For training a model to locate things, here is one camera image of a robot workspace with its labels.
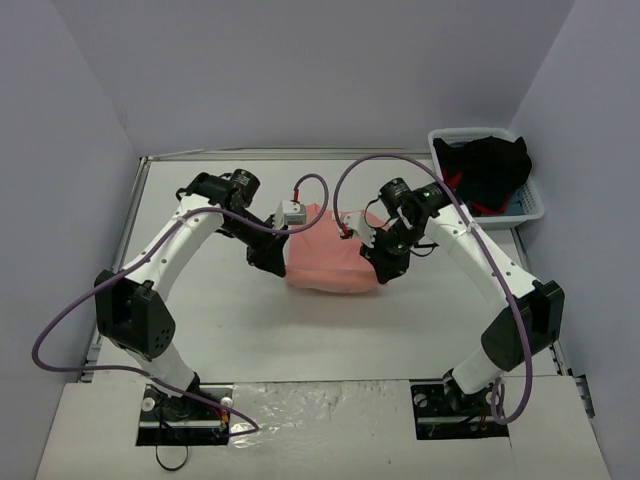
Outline pink t shirt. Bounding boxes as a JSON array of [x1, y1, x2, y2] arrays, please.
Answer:
[[285, 210, 381, 294]]

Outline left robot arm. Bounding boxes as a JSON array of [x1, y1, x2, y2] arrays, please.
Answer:
[[95, 169, 286, 418]]

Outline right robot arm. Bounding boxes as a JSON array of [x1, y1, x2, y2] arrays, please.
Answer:
[[360, 178, 565, 413]]

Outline black and red clothes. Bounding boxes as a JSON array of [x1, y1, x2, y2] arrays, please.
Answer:
[[433, 136, 532, 215]]

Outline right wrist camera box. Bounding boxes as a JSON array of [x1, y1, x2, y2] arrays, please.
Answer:
[[343, 211, 380, 248]]

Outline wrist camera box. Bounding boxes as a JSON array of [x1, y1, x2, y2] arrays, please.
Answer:
[[273, 200, 307, 230], [343, 211, 380, 248]]

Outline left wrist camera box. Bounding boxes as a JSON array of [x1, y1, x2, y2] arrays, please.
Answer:
[[273, 200, 307, 230]]

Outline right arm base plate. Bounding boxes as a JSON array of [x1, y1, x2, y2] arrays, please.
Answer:
[[410, 380, 509, 441]]

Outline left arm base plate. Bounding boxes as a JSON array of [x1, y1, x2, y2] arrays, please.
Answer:
[[136, 385, 229, 446]]

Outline black loop cable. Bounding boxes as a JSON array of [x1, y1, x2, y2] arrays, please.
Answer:
[[154, 442, 190, 473]]

